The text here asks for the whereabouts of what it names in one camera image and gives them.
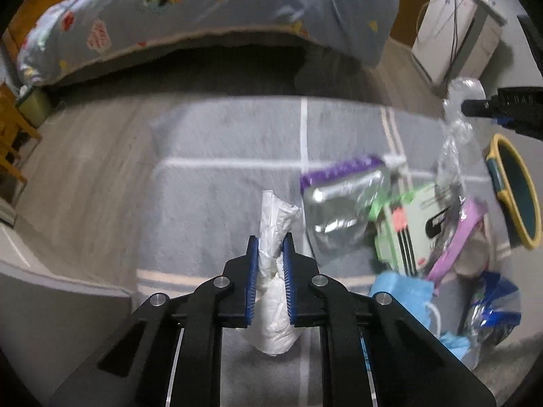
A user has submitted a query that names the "blue face mask with loops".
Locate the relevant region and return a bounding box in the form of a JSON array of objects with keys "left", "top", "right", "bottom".
[{"left": 424, "top": 302, "right": 471, "bottom": 360}]

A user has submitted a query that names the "grey plaid blanket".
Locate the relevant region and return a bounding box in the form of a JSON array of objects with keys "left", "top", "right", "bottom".
[{"left": 136, "top": 97, "right": 511, "bottom": 406}]

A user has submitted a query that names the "green small bin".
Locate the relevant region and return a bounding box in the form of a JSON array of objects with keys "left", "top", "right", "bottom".
[{"left": 16, "top": 87, "right": 53, "bottom": 128}]

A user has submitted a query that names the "small wooden chair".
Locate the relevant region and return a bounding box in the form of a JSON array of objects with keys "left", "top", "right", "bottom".
[{"left": 0, "top": 82, "right": 42, "bottom": 184}]

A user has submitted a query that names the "purple spray bottle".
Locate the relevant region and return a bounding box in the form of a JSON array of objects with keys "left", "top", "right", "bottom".
[{"left": 299, "top": 153, "right": 407, "bottom": 194}]

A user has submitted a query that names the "wooden bed frame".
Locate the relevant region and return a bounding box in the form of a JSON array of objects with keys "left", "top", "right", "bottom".
[{"left": 2, "top": 0, "right": 63, "bottom": 63}]

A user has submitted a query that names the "clear plastic bag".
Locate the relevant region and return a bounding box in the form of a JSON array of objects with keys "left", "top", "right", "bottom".
[{"left": 436, "top": 76, "right": 486, "bottom": 200}]

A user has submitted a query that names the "blue cartoon duvet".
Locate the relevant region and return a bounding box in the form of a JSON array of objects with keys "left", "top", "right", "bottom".
[{"left": 17, "top": 0, "right": 399, "bottom": 86}]

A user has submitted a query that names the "wooden TV cabinet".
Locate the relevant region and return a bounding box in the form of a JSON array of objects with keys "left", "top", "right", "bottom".
[{"left": 390, "top": 0, "right": 429, "bottom": 48}]

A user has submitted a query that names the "silver blister pack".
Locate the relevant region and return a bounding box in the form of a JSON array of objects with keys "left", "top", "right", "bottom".
[{"left": 302, "top": 167, "right": 391, "bottom": 263}]

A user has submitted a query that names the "blue wet wipes pack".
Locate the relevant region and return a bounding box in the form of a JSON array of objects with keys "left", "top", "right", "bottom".
[{"left": 462, "top": 270, "right": 522, "bottom": 368}]

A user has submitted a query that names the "dark grey bed sheet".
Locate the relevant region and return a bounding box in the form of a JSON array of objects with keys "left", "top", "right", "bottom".
[{"left": 294, "top": 45, "right": 362, "bottom": 97}]

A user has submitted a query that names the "yellow teal trash bin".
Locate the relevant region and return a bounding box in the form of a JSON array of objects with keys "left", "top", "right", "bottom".
[{"left": 485, "top": 133, "right": 542, "bottom": 251}]

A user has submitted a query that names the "green medicine box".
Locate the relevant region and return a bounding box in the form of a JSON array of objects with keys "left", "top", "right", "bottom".
[{"left": 369, "top": 183, "right": 453, "bottom": 276}]

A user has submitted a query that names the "white tissue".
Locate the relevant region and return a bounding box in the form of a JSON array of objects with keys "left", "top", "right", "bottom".
[{"left": 242, "top": 190, "right": 301, "bottom": 356}]

